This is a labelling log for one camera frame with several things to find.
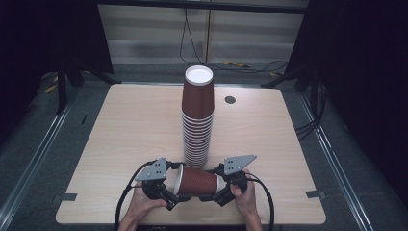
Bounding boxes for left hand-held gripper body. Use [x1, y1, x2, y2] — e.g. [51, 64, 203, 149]
[134, 156, 173, 203]

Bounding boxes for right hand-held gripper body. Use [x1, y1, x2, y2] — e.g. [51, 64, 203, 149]
[217, 154, 259, 207]

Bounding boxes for single brown ribbed paper cup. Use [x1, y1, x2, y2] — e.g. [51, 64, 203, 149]
[173, 164, 228, 197]

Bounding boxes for stack of brown paper cups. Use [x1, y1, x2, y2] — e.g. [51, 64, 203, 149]
[181, 64, 216, 169]

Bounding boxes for person's right hand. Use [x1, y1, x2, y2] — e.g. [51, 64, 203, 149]
[229, 168, 258, 219]

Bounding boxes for person's left hand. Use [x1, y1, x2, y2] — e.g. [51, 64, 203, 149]
[125, 181, 168, 223]

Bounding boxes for grey tape piece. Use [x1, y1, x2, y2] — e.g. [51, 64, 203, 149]
[52, 192, 79, 203]
[305, 190, 327, 200]

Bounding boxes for black metal stand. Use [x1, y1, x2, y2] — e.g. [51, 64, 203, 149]
[56, 61, 122, 116]

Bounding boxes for black curtain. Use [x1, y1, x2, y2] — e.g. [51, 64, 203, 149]
[0, 0, 115, 143]
[284, 0, 408, 206]

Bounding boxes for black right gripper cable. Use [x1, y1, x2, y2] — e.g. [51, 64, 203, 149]
[245, 172, 276, 231]

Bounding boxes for black floor cable bundle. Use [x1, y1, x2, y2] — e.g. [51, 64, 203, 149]
[293, 82, 329, 141]

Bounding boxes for metal floor rail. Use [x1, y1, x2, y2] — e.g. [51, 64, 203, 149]
[296, 91, 375, 231]
[0, 84, 85, 223]

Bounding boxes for black wall cable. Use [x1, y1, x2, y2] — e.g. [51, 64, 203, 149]
[178, 8, 207, 65]

